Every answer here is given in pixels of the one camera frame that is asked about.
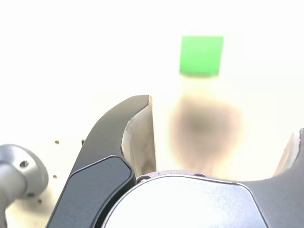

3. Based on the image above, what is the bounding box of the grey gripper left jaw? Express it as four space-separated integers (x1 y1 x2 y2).
45 94 157 228

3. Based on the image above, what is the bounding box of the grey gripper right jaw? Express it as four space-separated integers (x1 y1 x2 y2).
94 127 304 228

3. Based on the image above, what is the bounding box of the green cube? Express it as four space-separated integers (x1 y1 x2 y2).
179 35 224 77

